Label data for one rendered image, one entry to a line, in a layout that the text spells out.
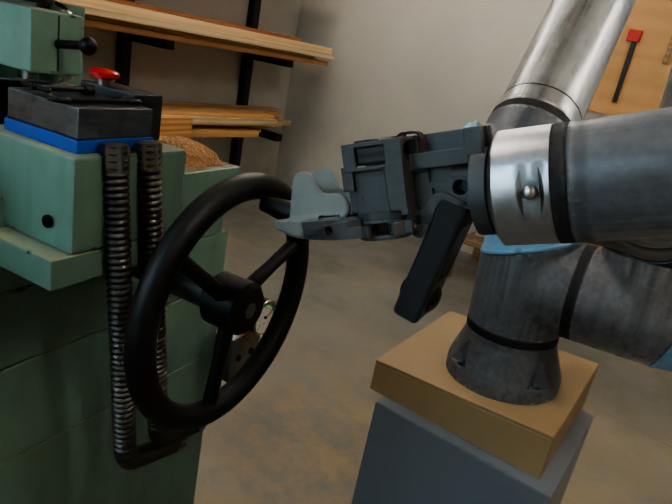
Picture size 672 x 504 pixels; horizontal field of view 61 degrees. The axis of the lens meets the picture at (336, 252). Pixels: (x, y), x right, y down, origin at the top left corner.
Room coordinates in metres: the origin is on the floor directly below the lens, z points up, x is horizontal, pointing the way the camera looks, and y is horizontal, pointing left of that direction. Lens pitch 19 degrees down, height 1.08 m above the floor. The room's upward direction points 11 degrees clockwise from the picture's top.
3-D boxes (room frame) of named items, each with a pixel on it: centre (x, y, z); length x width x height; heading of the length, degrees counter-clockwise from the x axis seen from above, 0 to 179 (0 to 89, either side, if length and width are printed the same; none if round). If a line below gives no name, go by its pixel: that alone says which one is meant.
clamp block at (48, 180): (0.56, 0.26, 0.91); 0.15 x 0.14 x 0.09; 155
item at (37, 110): (0.57, 0.26, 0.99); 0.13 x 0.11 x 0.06; 155
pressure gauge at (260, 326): (0.86, 0.11, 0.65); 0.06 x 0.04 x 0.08; 155
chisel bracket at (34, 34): (0.72, 0.43, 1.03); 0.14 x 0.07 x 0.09; 65
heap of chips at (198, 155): (0.83, 0.26, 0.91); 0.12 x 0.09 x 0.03; 65
